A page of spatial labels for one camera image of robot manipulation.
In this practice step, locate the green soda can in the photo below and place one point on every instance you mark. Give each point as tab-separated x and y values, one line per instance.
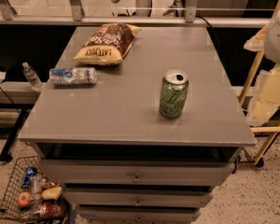
174	91

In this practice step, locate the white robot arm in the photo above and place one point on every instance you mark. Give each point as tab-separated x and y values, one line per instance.
272	39

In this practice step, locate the brown chip bag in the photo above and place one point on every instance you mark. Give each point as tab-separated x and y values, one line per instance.
108	45

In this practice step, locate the blue can in basket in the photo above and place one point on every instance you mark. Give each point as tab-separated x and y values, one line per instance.
28	173

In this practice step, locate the red snack bag in basket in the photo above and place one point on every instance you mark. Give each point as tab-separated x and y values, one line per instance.
51	210

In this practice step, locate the grey drawer cabinet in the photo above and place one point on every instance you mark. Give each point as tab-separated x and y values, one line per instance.
118	157

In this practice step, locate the clear plastic water bottle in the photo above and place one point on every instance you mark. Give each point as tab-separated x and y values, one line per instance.
32	77

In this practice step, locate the yellow sponge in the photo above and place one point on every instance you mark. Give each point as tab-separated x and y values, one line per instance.
52	193

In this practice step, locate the red apple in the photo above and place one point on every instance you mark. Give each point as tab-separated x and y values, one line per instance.
24	199

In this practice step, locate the black wire basket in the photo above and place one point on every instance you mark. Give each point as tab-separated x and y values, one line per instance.
9	209

